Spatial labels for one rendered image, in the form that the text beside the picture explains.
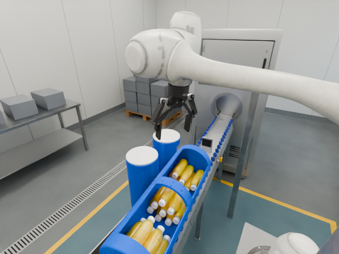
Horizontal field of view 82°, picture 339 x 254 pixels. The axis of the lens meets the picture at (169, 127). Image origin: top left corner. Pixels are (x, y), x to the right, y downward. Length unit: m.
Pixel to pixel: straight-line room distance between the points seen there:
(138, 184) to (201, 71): 1.42
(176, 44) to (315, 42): 5.02
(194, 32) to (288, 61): 4.89
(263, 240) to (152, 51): 1.06
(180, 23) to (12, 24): 3.60
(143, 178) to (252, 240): 0.93
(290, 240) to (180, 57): 0.75
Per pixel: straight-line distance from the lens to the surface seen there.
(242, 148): 2.02
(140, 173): 1.67
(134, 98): 4.73
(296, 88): 0.56
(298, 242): 0.94
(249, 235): 1.22
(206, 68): 0.46
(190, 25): 0.61
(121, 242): 0.96
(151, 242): 1.06
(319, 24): 5.40
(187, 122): 0.80
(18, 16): 4.11
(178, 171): 1.41
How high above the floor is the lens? 2.03
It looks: 27 degrees down
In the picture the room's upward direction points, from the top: straight up
